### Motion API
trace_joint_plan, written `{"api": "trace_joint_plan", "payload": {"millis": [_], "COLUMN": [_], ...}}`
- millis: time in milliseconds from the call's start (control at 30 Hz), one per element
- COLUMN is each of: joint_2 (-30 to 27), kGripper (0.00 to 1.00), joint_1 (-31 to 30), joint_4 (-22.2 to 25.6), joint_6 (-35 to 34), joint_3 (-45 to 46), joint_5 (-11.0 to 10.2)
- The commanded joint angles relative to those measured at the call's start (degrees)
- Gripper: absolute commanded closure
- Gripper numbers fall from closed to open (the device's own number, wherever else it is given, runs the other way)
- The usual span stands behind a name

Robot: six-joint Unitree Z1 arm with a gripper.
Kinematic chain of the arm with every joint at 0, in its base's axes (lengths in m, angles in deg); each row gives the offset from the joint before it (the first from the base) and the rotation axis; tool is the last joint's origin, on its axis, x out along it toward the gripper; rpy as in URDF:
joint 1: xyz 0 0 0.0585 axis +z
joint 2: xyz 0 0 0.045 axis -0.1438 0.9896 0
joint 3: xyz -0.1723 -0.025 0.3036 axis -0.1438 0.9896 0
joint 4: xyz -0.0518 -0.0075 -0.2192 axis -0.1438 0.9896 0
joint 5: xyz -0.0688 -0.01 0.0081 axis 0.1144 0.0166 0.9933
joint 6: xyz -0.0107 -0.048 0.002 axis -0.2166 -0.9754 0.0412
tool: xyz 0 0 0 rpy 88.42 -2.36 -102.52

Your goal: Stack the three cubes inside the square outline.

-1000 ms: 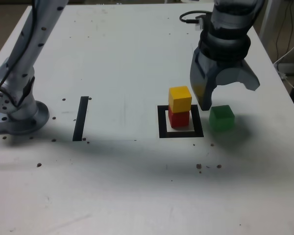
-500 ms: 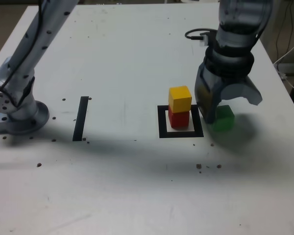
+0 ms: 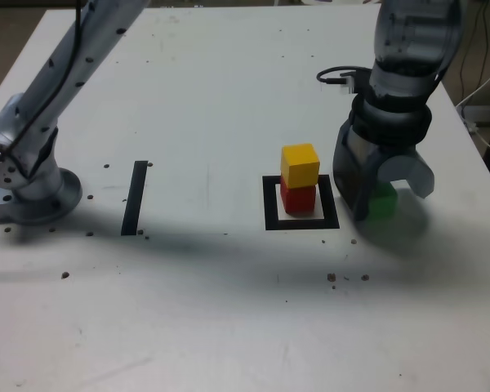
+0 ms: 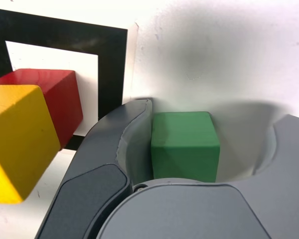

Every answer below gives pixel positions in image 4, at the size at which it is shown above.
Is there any black tape square outline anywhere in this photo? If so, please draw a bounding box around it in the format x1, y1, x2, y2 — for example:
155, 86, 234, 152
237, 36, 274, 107
0, 7, 129, 151

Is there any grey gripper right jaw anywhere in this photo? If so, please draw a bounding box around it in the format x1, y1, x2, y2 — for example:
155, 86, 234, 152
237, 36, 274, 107
96, 114, 299, 239

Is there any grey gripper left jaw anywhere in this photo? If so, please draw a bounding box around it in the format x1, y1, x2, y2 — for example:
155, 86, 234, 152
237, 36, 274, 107
36, 99, 156, 239

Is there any green cube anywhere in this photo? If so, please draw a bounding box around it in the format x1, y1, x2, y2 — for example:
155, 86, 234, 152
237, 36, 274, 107
150, 111, 221, 184

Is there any red cube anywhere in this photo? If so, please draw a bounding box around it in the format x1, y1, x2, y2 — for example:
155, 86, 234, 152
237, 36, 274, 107
0, 68, 84, 150

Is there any yellow cube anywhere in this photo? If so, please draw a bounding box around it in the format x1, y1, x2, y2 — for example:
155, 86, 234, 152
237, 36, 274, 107
0, 84, 61, 205

